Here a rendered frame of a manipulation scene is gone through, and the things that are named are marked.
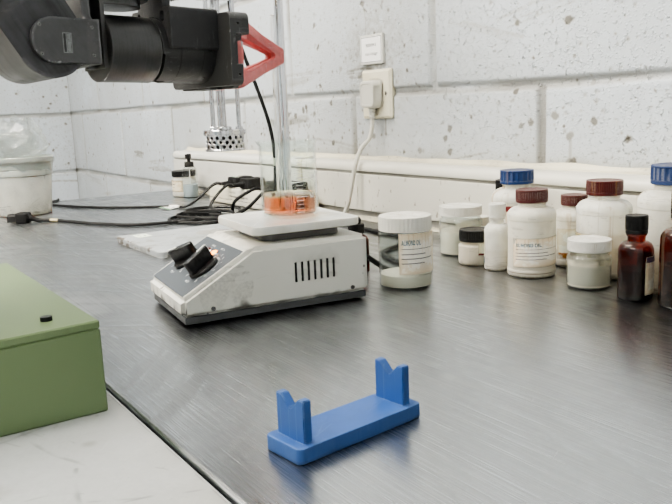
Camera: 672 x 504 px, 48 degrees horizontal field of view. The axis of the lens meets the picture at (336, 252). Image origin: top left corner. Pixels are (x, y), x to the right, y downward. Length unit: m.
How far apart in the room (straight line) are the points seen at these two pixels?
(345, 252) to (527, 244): 0.22
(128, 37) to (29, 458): 0.36
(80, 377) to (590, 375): 0.36
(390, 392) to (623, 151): 0.61
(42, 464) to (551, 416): 0.31
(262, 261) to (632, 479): 0.42
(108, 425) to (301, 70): 1.17
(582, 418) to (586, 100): 0.62
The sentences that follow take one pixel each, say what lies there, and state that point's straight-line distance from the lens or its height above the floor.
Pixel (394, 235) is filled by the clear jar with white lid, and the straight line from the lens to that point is 0.82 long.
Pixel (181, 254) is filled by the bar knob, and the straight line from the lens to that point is 0.81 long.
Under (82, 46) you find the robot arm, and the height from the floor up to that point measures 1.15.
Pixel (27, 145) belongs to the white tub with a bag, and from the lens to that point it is 1.74.
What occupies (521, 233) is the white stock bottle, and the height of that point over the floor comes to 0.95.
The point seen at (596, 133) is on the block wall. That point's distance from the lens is 1.05.
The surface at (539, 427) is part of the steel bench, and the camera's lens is 0.50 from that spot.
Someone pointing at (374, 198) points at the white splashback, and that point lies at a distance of 1.34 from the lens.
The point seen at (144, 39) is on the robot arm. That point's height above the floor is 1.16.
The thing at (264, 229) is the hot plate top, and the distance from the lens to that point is 0.74.
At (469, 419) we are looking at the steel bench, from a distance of 0.50.
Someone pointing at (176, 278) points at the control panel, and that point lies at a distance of 0.79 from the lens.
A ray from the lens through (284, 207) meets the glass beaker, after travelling 0.79.
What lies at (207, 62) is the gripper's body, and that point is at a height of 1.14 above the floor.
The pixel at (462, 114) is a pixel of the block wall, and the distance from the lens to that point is 1.22.
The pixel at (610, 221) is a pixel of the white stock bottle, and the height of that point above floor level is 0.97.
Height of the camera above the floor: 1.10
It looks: 11 degrees down
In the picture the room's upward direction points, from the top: 2 degrees counter-clockwise
